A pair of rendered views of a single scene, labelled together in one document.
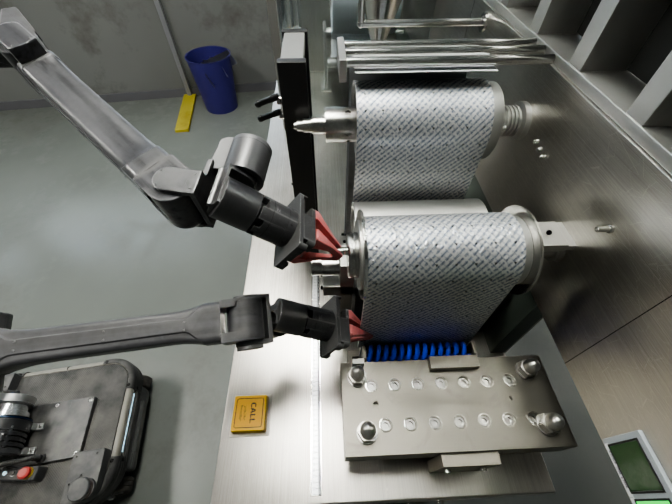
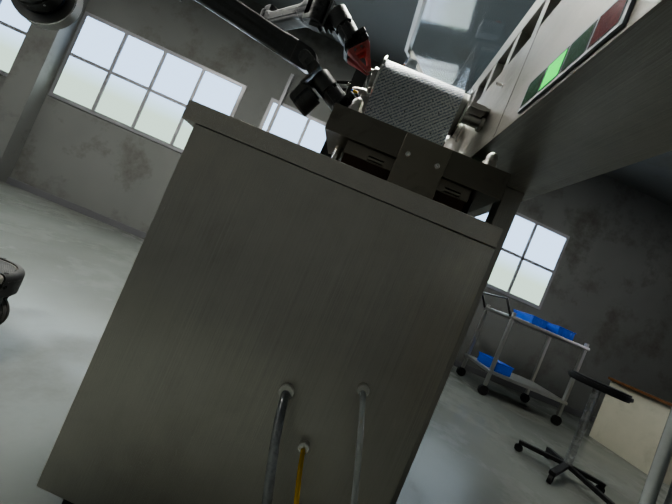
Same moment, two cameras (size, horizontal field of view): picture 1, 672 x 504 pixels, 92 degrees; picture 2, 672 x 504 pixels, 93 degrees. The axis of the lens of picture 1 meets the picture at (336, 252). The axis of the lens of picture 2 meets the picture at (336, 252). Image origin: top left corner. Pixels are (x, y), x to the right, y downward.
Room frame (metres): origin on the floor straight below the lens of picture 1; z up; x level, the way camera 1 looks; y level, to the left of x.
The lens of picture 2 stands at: (-0.59, -0.19, 0.72)
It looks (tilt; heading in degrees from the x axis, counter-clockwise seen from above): 1 degrees up; 4
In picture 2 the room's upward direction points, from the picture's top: 23 degrees clockwise
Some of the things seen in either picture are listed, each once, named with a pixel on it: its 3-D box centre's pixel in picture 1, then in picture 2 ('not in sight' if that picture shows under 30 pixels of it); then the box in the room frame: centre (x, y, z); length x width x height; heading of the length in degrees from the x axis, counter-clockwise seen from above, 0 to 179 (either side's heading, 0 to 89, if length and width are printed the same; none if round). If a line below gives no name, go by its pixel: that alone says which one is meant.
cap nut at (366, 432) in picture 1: (367, 430); (356, 107); (0.10, -0.05, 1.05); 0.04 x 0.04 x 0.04
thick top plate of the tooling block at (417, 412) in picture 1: (446, 405); (409, 162); (0.16, -0.21, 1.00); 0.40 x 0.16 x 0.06; 92
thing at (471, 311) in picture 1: (422, 324); (400, 135); (0.27, -0.16, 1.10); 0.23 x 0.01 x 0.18; 92
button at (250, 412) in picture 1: (250, 413); not in sight; (0.16, 0.18, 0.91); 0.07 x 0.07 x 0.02; 2
